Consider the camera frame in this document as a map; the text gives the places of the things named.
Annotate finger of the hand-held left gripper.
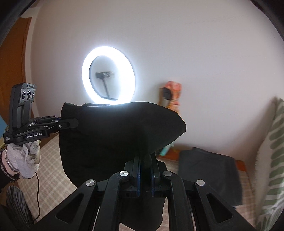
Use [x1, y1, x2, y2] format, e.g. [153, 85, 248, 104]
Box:
[47, 118, 79, 134]

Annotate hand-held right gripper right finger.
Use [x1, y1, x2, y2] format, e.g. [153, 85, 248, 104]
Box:
[151, 159, 256, 231]

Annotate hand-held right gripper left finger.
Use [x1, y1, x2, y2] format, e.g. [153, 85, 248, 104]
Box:
[29, 155, 141, 231]

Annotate black pants with yellow lines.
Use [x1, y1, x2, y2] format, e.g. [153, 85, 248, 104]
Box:
[59, 101, 187, 231]

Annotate person's left forearm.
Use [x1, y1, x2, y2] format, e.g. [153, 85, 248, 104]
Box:
[0, 148, 22, 194]

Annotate folded dark grey pants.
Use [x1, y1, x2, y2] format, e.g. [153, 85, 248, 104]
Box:
[179, 147, 243, 207]

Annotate person's left hand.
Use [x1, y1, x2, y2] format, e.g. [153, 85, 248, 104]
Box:
[6, 142, 42, 178]

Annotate light blue object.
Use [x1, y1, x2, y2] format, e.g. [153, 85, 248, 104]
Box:
[0, 115, 7, 134]

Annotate pink checked blanket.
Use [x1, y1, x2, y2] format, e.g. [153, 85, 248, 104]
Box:
[0, 135, 255, 231]

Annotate black phone holder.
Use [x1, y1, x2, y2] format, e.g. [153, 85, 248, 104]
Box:
[95, 70, 119, 100]

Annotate grey striped cloth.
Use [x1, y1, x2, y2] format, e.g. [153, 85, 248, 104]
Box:
[6, 185, 30, 227]

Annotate wooden door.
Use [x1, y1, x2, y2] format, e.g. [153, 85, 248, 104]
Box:
[0, 17, 33, 125]

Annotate folded silver tripod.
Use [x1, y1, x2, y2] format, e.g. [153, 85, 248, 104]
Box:
[160, 87, 171, 109]

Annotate green leaf patterned pillow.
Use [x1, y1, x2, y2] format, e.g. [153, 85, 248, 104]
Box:
[255, 96, 284, 231]

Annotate white ring light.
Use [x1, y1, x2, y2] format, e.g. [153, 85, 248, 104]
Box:
[81, 46, 138, 105]

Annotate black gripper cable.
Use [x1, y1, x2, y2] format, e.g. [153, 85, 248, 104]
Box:
[28, 172, 41, 225]

